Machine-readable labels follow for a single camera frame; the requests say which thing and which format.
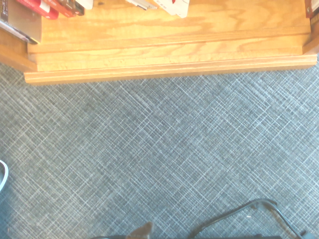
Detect orange-red paperback book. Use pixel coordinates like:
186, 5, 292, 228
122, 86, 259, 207
42, 0, 77, 18

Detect large grey-cover book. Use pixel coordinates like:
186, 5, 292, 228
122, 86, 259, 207
0, 0, 42, 45

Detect white book with red figures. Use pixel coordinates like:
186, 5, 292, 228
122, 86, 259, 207
153, 0, 190, 19

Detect dark brown paperback book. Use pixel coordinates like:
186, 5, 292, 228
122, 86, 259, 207
58, 0, 86, 16

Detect wooden bookshelf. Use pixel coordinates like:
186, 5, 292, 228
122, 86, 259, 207
0, 0, 319, 85

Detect white tube loop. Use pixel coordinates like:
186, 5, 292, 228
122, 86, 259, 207
0, 160, 9, 193

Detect red paperback book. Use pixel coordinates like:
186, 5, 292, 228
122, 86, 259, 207
16, 0, 59, 20

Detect dark colourful cover book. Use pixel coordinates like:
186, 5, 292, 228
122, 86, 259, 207
305, 0, 319, 19

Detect plain white paperback book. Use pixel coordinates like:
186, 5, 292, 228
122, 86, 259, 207
74, 0, 94, 10

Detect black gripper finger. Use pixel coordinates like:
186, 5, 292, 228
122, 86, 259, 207
126, 221, 154, 239

